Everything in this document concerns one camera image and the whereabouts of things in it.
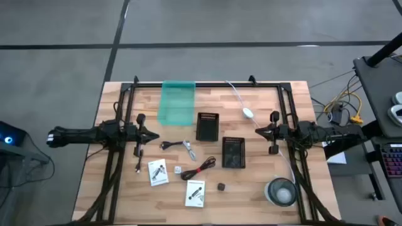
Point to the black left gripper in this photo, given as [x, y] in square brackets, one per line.
[138, 136]

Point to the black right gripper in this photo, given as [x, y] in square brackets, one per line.
[274, 132]

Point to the small cube with white top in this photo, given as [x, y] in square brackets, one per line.
[177, 169]

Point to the small black cube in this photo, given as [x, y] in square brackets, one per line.
[221, 187]

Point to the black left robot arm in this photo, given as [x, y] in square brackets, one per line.
[78, 135]

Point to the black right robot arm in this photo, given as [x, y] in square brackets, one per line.
[320, 133]

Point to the translucent teal plastic bin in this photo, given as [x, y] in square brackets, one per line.
[176, 103]

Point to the large black slotted basket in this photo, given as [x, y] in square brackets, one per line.
[233, 152]

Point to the small black slotted basket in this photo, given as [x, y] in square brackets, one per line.
[207, 126]

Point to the white round object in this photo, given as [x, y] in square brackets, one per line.
[284, 195]

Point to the black power strip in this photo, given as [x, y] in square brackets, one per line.
[336, 115]

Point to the white acer product box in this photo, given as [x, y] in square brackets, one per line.
[194, 193]

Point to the white paper sheet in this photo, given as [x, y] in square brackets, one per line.
[337, 158]

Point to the grey side table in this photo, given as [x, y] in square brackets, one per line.
[377, 94]

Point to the backlit rgb keyboard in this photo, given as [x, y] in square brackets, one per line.
[392, 160]

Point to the white rounded device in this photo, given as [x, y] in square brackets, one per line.
[398, 98]
[396, 114]

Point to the black desk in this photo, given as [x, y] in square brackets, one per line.
[387, 188]

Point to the computer case with blue light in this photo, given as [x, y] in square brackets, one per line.
[9, 135]

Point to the black slanted pole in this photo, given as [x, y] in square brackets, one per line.
[384, 51]

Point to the black aluminium rig frame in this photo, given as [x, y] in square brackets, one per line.
[204, 85]

